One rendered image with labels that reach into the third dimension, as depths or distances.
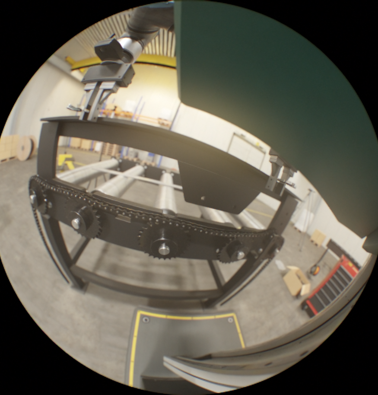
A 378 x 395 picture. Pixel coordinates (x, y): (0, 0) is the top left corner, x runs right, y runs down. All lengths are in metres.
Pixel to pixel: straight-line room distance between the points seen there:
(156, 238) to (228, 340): 0.83
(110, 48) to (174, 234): 0.51
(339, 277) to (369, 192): 2.00
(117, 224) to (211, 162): 0.38
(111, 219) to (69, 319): 1.01
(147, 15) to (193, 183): 0.49
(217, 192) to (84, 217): 0.43
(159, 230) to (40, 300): 1.30
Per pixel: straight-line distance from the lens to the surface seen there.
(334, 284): 2.14
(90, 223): 0.43
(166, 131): 0.28
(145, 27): 0.39
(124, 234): 0.46
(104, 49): 0.35
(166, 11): 0.36
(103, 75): 0.35
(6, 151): 7.42
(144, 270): 1.33
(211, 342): 0.90
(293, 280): 2.38
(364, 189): 0.15
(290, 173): 0.45
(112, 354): 1.14
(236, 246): 0.48
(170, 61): 7.83
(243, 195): 0.46
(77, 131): 0.50
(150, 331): 0.80
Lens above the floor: 1.12
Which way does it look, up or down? 17 degrees down
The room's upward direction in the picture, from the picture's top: 20 degrees clockwise
